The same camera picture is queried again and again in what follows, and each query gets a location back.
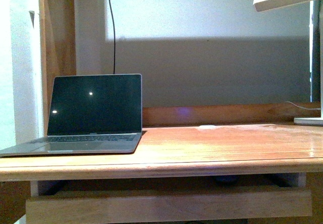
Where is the grey open laptop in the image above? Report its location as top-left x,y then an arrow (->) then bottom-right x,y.
1,74 -> 142,157

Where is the wooden pull-out keyboard tray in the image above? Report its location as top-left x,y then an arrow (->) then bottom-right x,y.
26,186 -> 312,223

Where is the white desk lamp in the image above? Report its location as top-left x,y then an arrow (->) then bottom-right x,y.
253,0 -> 322,126

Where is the black hanging power cable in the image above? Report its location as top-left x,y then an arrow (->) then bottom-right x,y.
107,0 -> 117,75

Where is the white lamp cable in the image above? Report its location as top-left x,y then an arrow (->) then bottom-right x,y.
285,101 -> 321,111

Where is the wooden desk frame post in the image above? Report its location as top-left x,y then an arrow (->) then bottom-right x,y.
39,0 -> 76,134

